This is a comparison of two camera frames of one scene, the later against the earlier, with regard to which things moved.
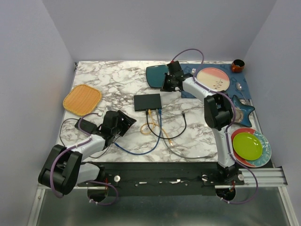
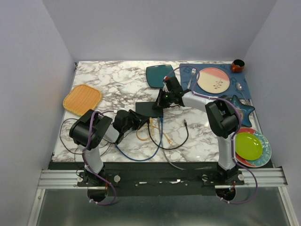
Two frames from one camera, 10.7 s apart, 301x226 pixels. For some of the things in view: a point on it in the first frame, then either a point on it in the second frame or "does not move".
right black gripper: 165,88 → 159,98
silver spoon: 239,86 does not move
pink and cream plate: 213,79 does not move
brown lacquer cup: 237,66 does not move
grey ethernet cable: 174,150 → 160,134
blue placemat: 241,77 does not move
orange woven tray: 82,99 does not move
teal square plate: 155,75 does not move
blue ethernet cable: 153,148 → 162,124
